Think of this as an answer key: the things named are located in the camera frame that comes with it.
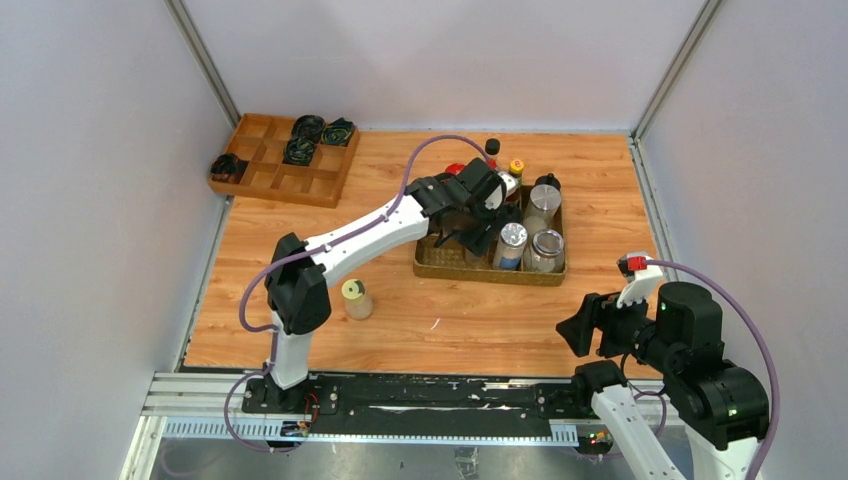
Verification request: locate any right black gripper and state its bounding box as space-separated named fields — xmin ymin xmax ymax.
xmin=555 ymin=281 xmax=679 ymax=370

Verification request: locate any silver lid salt jar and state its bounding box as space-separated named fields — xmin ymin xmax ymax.
xmin=492 ymin=222 xmax=528 ymax=270

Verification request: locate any steel lid glass jar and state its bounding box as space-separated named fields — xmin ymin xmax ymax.
xmin=523 ymin=184 xmax=562 ymax=239

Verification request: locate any red cap sauce bottle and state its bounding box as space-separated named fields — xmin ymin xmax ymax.
xmin=444 ymin=163 xmax=465 ymax=175

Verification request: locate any yellow cap chili sauce bottle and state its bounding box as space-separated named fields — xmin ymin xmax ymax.
xmin=507 ymin=159 xmax=525 ymax=203

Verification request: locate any tall black cap oil bottle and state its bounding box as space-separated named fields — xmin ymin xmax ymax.
xmin=484 ymin=138 xmax=501 ymax=169

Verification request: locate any pale green cap shaker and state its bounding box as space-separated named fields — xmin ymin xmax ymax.
xmin=341 ymin=279 xmax=373 ymax=320

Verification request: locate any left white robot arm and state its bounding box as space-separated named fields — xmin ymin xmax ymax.
xmin=264 ymin=159 xmax=519 ymax=413

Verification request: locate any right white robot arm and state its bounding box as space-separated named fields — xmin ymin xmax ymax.
xmin=556 ymin=282 xmax=770 ymax=479

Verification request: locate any woven divided basket tray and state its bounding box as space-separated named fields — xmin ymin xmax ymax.
xmin=413 ymin=186 xmax=567 ymax=287

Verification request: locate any wooden compartment organizer box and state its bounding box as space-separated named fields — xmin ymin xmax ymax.
xmin=208 ymin=113 xmax=360 ymax=208

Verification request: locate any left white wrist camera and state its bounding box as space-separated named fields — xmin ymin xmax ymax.
xmin=497 ymin=171 xmax=521 ymax=202

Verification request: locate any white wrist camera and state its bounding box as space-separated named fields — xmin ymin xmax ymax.
xmin=497 ymin=171 xmax=521 ymax=202
xmin=616 ymin=252 xmax=664 ymax=309

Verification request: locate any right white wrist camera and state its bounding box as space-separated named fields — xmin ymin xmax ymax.
xmin=616 ymin=252 xmax=664 ymax=309

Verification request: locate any green black coiled cable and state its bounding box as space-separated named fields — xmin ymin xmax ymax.
xmin=321 ymin=117 xmax=356 ymax=148

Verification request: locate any coiled cable in organizer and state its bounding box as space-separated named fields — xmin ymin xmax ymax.
xmin=291 ymin=114 xmax=327 ymax=142

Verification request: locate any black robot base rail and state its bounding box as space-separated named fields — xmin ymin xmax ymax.
xmin=234 ymin=372 xmax=613 ymax=455

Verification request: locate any black coiled cable outside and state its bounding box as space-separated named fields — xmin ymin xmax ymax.
xmin=209 ymin=153 xmax=249 ymax=184

